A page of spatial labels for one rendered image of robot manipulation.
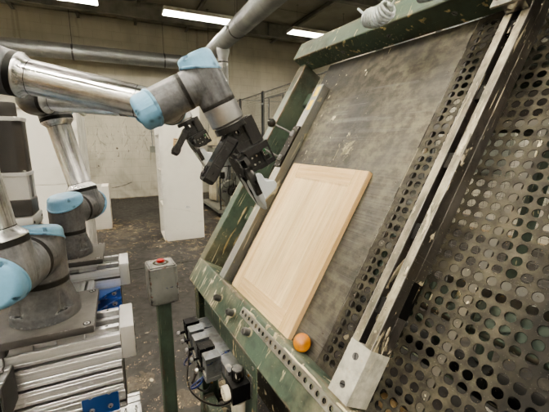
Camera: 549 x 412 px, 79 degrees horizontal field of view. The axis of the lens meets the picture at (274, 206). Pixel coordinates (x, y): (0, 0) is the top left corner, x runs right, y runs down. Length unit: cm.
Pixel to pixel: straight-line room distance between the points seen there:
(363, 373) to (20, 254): 73
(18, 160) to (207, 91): 65
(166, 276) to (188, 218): 362
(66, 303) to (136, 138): 847
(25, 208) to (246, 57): 933
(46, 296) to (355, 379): 73
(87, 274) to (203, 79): 97
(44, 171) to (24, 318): 262
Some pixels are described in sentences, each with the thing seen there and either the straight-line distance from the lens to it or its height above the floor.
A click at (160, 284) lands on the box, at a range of 156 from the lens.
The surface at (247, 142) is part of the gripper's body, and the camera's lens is 74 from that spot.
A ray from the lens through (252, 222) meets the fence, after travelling 141.
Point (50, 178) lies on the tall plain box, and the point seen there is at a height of 114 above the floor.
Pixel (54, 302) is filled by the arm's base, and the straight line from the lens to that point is 97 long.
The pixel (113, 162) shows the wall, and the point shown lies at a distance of 935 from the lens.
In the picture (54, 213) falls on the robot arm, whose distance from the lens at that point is 143.
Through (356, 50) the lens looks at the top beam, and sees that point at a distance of 157.
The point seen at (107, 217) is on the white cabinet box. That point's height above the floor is 20.
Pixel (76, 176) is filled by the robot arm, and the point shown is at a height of 132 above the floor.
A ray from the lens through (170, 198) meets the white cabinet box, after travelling 504.
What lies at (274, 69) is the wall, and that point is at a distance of 1048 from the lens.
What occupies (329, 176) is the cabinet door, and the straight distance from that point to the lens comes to 119.
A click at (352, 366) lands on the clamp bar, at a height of 98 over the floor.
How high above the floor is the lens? 147
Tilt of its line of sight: 11 degrees down
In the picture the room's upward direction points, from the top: straight up
